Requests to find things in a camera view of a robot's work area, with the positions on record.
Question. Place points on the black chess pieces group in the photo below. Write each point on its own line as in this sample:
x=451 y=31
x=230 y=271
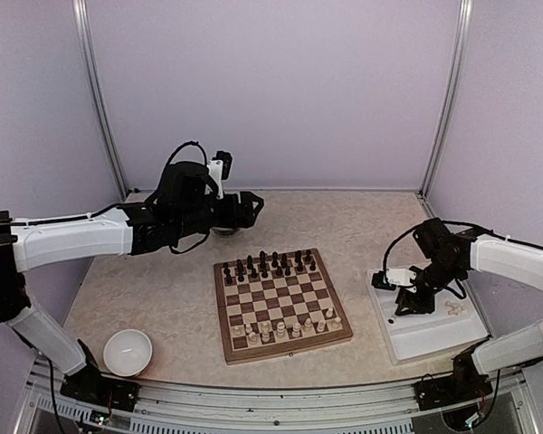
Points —
x=296 y=267

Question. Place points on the aluminium frame post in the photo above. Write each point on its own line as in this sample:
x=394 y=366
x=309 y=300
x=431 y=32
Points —
x=449 y=98
x=81 y=18

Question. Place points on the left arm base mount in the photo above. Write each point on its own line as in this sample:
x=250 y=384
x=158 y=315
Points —
x=102 y=391

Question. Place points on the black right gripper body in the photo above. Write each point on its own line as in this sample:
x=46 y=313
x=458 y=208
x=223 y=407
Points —
x=441 y=276

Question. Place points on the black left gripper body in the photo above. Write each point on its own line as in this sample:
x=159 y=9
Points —
x=195 y=219

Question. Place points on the back aluminium frame rail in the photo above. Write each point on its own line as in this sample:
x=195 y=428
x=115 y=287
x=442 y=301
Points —
x=301 y=189

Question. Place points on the left aluminium frame post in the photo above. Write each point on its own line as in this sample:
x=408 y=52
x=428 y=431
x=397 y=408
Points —
x=81 y=18

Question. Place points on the right aluminium frame post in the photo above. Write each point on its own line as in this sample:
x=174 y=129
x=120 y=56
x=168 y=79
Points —
x=449 y=98

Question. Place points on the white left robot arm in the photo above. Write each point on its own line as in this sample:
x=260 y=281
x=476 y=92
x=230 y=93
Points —
x=38 y=254

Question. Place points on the white chess bishop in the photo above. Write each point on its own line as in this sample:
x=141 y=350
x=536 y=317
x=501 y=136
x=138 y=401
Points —
x=307 y=326

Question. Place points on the white chess rook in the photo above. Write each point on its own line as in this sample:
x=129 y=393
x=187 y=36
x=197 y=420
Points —
x=265 y=332
x=336 y=323

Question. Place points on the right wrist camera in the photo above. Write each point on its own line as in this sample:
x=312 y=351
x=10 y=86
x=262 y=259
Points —
x=393 y=279

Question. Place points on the front aluminium rail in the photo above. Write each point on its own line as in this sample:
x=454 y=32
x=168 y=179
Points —
x=165 y=407

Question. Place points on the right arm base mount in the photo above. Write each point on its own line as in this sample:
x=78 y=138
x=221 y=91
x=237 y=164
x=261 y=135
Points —
x=445 y=391

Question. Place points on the white bowl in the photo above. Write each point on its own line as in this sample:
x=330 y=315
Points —
x=128 y=353

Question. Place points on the wooden chess board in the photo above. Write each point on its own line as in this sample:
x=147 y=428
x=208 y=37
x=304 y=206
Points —
x=266 y=302

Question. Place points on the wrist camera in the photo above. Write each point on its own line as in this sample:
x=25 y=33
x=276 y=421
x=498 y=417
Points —
x=219 y=168
x=393 y=279

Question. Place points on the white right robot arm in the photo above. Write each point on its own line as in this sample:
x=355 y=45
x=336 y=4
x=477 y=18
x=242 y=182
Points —
x=514 y=263

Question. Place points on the white pieces in tray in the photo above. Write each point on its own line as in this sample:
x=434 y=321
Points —
x=450 y=311

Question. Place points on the green glass bowl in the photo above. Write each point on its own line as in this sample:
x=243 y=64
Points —
x=225 y=232

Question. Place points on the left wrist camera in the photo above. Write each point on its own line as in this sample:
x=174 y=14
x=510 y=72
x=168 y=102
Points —
x=219 y=168

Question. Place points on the white plastic tray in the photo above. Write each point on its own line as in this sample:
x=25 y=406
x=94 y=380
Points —
x=453 y=325

